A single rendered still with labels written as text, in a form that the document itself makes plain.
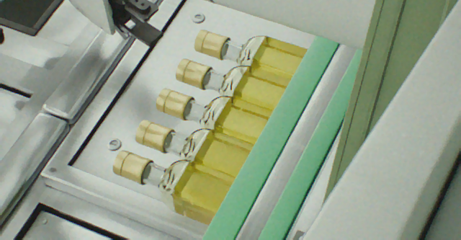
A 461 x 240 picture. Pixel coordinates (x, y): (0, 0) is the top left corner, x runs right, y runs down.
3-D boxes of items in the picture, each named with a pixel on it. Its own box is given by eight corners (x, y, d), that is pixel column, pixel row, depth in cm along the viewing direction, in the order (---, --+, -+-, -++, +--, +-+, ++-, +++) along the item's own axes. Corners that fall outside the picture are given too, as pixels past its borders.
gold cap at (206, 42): (232, 48, 134) (205, 40, 135) (230, 32, 131) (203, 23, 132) (221, 65, 132) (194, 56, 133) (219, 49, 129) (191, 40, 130)
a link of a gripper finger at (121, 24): (113, 34, 143) (133, 38, 139) (99, 9, 140) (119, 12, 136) (126, 23, 144) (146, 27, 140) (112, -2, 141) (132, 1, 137)
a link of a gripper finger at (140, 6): (112, 2, 135) (145, 23, 132) (109, -13, 133) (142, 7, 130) (127, -10, 137) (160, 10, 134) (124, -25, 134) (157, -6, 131)
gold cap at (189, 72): (214, 77, 131) (187, 68, 132) (212, 61, 128) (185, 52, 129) (203, 95, 129) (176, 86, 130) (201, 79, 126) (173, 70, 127)
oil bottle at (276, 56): (388, 98, 128) (250, 53, 134) (392, 72, 123) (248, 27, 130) (374, 127, 125) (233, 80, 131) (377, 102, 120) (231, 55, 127)
